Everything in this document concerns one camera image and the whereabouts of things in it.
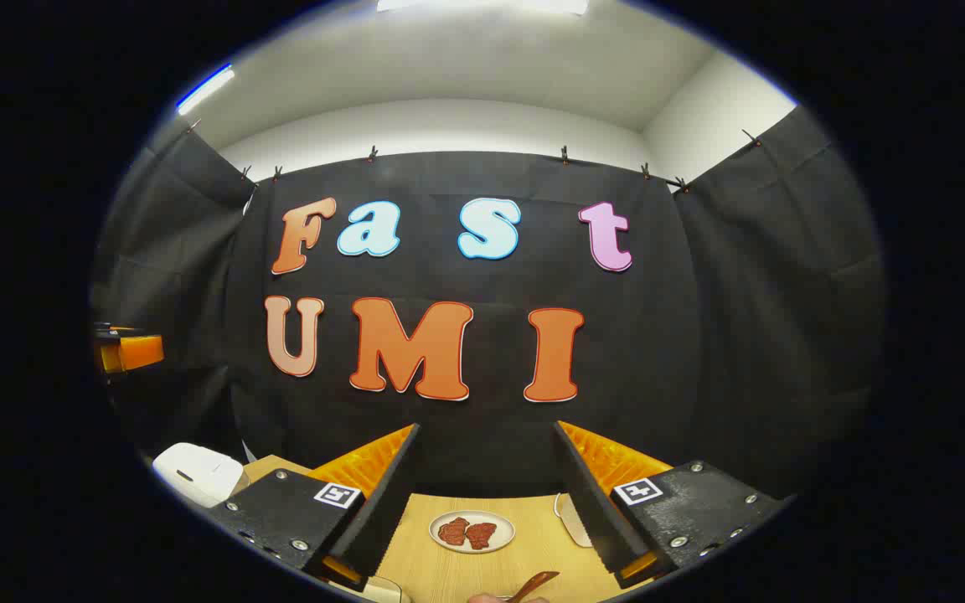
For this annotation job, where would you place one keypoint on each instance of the white round plate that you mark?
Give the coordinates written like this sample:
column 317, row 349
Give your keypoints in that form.
column 503, row 529

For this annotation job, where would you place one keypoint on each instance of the white toaster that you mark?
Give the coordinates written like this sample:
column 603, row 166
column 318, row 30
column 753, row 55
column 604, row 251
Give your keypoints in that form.
column 573, row 523

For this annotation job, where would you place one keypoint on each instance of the red meat slice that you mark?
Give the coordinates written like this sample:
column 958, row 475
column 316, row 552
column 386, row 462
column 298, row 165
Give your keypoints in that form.
column 453, row 531
column 481, row 534

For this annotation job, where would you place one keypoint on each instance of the clear rice container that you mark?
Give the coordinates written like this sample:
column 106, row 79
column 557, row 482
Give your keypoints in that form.
column 382, row 592

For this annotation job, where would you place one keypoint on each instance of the brown wooden spoon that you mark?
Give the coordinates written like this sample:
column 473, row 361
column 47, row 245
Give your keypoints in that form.
column 537, row 579

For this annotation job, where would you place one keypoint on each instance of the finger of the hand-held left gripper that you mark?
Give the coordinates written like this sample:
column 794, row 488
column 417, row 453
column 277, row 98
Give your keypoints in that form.
column 135, row 352

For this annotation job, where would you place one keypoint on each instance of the black backdrop cloth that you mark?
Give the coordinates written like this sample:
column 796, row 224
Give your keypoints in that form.
column 700, row 335

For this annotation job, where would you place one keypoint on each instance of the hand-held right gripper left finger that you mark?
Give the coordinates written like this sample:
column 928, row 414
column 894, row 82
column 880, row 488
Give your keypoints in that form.
column 386, row 511

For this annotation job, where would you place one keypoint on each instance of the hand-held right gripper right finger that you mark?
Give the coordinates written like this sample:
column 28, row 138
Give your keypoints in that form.
column 596, row 519

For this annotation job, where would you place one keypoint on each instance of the row of black cloth clips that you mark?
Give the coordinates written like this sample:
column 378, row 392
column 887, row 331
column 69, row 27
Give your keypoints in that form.
column 373, row 153

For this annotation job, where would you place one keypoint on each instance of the white rice cooker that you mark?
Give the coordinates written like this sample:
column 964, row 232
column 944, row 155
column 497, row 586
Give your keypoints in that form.
column 193, row 471

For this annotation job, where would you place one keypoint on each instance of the ceiling light panel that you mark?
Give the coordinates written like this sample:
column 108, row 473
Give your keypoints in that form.
column 206, row 90
column 482, row 5

